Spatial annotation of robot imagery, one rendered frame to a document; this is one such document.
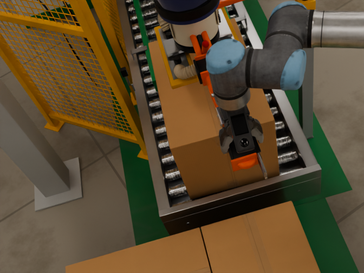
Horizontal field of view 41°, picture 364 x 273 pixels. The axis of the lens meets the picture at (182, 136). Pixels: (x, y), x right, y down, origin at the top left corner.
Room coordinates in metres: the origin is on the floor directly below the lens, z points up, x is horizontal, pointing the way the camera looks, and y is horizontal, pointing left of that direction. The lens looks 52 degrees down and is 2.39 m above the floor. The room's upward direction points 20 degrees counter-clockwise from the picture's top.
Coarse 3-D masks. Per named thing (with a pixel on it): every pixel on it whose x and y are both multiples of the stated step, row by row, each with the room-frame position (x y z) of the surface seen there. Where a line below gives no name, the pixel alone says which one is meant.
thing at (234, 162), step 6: (234, 144) 0.77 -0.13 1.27; (228, 150) 0.79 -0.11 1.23; (234, 150) 0.76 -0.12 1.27; (252, 150) 0.74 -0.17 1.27; (234, 156) 0.74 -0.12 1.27; (240, 156) 0.73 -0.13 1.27; (246, 156) 0.72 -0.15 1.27; (252, 156) 0.72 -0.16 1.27; (234, 162) 0.72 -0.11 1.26; (234, 168) 0.72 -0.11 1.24; (240, 168) 0.72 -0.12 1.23
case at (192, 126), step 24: (168, 96) 1.32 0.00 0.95; (192, 96) 1.28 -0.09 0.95; (264, 96) 1.16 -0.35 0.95; (168, 120) 1.21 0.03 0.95; (192, 120) 1.17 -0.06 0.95; (216, 120) 1.13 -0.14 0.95; (264, 120) 1.05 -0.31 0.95; (192, 144) 1.07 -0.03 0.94; (216, 144) 1.06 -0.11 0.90; (264, 144) 1.04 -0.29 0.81; (192, 168) 1.07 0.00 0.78; (216, 168) 1.06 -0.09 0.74; (192, 192) 1.07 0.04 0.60; (216, 192) 1.07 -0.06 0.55
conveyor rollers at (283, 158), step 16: (128, 0) 2.58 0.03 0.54; (144, 0) 2.57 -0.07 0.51; (144, 16) 2.39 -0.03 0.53; (144, 64) 1.98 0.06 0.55; (144, 80) 1.86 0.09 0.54; (160, 112) 1.61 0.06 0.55; (272, 112) 1.37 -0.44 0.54; (160, 128) 1.51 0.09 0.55; (160, 144) 1.42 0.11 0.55; (288, 144) 1.19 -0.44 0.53; (288, 160) 1.10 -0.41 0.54; (176, 176) 1.22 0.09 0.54; (176, 192) 1.14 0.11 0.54
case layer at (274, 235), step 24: (240, 216) 0.92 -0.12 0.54; (264, 216) 0.89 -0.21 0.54; (288, 216) 0.85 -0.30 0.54; (168, 240) 0.93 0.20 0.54; (192, 240) 0.89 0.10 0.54; (216, 240) 0.86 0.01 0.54; (240, 240) 0.82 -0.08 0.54; (264, 240) 0.79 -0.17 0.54; (288, 240) 0.75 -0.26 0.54; (72, 264) 0.98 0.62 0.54; (96, 264) 0.94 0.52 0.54; (120, 264) 0.90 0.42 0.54; (144, 264) 0.86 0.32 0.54; (168, 264) 0.83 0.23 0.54; (192, 264) 0.79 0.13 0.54; (216, 264) 0.76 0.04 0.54; (240, 264) 0.73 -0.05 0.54; (264, 264) 0.69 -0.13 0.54; (288, 264) 0.66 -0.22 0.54; (312, 264) 0.63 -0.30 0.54
